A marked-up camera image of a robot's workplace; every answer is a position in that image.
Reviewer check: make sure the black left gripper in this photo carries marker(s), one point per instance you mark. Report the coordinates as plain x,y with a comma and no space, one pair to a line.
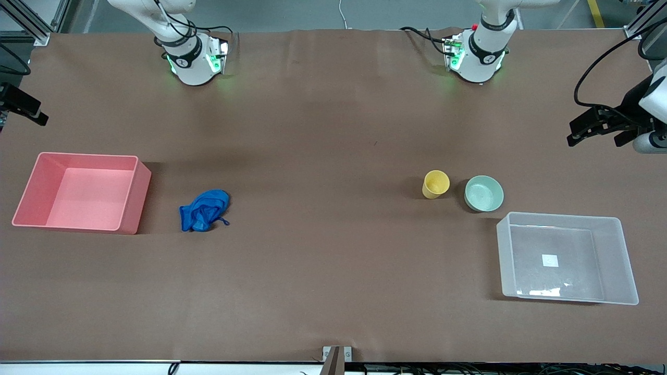
629,111

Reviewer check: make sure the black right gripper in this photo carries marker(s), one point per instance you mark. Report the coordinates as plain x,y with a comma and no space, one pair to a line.
11,99

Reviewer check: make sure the mint green bowl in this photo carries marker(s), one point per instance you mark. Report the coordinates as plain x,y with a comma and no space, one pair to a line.
484,194

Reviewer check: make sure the yellow plastic cup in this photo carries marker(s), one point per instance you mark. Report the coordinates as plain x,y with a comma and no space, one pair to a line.
435,183

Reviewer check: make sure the blue cloth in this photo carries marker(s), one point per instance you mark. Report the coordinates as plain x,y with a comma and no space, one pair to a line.
203,208

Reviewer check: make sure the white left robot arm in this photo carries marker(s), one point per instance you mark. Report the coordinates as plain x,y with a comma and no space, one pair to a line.
482,57

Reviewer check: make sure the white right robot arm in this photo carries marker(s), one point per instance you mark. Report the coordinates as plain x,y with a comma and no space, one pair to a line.
190,62

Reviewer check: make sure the pink plastic bin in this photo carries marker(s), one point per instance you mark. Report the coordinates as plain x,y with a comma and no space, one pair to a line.
88,192

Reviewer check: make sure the white label sticker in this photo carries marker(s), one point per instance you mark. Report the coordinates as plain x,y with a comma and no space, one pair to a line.
550,261

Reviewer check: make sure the clear plastic bin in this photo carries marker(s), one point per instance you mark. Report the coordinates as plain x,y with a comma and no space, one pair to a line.
573,291

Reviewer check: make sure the brown table cover sheet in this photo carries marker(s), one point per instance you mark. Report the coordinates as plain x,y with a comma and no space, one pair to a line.
333,156

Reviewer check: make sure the aluminium frame post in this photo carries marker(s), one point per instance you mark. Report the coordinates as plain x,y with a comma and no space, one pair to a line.
36,23
643,15

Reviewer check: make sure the white table edge rail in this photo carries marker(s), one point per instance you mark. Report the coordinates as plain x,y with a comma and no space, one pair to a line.
104,369

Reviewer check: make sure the metal table bracket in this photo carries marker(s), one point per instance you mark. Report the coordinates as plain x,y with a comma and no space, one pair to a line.
333,359

